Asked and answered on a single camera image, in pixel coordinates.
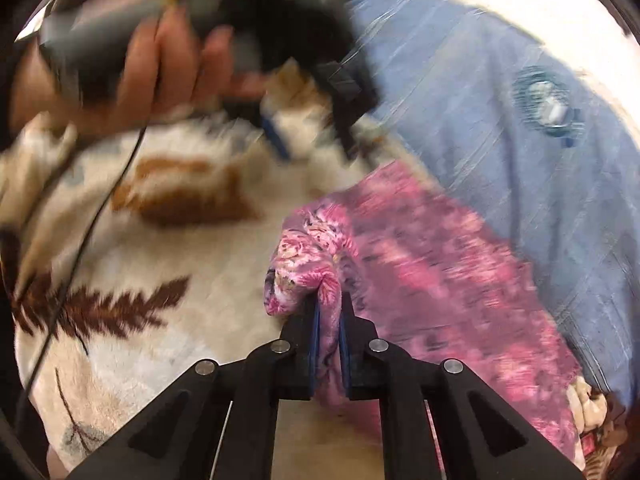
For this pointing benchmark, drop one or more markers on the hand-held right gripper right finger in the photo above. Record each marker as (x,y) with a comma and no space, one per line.
(344,345)

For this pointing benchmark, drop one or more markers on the cream leaf-print blanket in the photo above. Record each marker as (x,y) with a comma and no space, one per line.
(165,260)

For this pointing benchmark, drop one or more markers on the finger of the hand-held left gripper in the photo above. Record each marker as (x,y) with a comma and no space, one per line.
(276,135)
(345,110)

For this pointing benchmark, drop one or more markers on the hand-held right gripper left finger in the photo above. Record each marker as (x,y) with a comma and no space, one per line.
(314,340)

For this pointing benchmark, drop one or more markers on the pink floral garment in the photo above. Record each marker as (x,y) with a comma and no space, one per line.
(425,260)

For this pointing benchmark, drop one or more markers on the blue plaid pillow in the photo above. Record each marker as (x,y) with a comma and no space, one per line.
(500,135)

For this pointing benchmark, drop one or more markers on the person's left hand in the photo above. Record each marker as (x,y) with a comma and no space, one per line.
(150,70)

